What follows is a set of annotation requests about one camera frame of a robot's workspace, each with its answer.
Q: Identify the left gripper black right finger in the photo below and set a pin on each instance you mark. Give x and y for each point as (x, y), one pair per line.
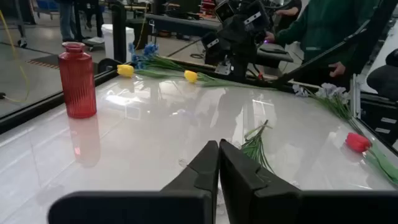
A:
(255, 199)

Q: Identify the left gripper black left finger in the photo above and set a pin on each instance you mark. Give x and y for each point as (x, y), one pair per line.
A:
(186, 205)

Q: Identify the white artificial flower bunch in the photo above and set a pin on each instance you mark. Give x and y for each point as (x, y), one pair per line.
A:
(255, 149)
(332, 93)

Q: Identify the red artificial tulip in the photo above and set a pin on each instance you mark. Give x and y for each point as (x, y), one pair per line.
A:
(357, 142)

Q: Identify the yellow artificial tulip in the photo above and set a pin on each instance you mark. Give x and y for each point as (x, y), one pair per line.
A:
(190, 76)
(125, 71)

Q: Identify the blue artificial flower bunch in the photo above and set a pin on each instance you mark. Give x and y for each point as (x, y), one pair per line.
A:
(150, 49)

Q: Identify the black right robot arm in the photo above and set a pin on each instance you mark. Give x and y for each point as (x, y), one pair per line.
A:
(236, 46)

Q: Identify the red ribbed glass vase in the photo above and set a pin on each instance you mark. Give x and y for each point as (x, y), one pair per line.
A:
(77, 87)

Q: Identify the person's hand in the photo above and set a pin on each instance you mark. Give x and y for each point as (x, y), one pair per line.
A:
(270, 37)
(337, 69)

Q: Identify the black office chair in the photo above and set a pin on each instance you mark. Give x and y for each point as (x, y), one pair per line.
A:
(384, 77)

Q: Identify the dark grey side desk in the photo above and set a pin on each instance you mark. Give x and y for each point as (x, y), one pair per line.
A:
(180, 26)

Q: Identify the person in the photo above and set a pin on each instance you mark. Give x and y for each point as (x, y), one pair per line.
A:
(93, 15)
(323, 25)
(67, 21)
(293, 21)

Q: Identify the white bin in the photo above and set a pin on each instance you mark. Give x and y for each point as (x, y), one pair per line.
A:
(107, 40)

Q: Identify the black mat with hazard stripes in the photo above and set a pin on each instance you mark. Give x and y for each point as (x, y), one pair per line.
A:
(43, 63)

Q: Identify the silver aluminium post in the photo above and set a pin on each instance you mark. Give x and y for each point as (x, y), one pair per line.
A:
(356, 96)

